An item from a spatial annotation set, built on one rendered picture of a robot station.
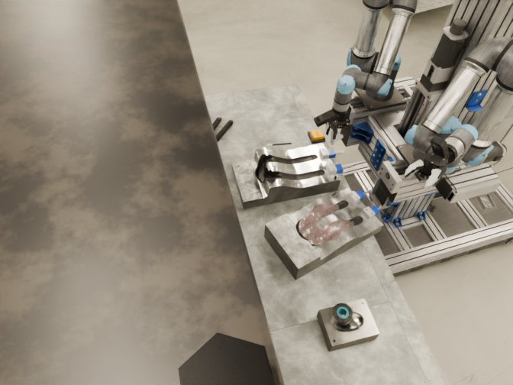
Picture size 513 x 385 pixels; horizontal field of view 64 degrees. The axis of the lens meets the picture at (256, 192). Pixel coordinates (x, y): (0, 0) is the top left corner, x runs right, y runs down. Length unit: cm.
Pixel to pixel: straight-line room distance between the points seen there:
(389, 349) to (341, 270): 37
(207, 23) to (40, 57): 407
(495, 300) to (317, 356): 165
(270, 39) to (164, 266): 421
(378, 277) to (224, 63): 292
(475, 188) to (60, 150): 190
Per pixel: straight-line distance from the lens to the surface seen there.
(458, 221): 307
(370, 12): 208
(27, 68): 88
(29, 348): 54
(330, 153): 218
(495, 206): 324
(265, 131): 240
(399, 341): 186
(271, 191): 198
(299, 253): 180
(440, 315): 292
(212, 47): 450
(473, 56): 174
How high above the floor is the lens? 247
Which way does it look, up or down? 53 degrees down
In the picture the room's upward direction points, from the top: 3 degrees clockwise
